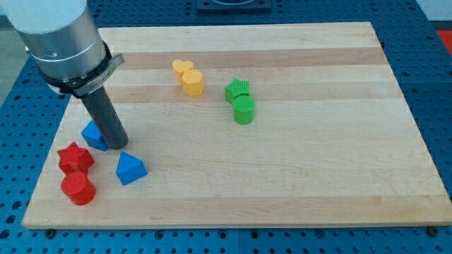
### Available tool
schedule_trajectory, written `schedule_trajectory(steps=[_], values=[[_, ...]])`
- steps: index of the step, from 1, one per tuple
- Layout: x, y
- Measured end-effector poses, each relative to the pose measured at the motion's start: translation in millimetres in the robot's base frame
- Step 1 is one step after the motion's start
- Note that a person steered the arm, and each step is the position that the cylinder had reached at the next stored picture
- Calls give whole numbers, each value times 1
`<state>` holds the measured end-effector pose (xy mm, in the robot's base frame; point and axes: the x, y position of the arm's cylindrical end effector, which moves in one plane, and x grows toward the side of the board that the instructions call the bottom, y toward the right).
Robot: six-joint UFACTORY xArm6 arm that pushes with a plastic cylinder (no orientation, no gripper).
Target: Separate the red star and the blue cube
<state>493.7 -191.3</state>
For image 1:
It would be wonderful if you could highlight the blue cube block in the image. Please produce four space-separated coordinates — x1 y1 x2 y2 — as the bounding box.
81 120 109 152

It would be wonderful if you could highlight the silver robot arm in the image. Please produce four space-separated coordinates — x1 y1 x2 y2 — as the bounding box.
1 0 124 98

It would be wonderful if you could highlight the green star block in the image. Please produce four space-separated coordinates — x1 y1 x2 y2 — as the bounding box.
225 78 250 104

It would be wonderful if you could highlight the red star block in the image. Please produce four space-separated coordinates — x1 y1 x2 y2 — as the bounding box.
57 142 95 174

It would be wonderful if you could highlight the green cylinder block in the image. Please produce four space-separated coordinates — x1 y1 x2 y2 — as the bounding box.
232 95 255 125

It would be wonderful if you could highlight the yellow pentagon block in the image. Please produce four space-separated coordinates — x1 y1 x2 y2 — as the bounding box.
182 69 205 97

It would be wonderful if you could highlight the wooden board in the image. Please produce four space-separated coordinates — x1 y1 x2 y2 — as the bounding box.
23 22 451 229

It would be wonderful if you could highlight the yellow heart block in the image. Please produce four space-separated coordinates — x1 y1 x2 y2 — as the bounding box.
172 59 194 85

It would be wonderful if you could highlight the blue triangle block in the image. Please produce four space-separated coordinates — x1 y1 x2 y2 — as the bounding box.
116 152 148 186

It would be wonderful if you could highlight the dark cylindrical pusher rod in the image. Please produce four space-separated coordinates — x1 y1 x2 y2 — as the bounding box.
81 87 129 150

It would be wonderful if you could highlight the red cylinder block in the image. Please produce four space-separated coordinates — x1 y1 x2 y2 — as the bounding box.
61 171 96 205

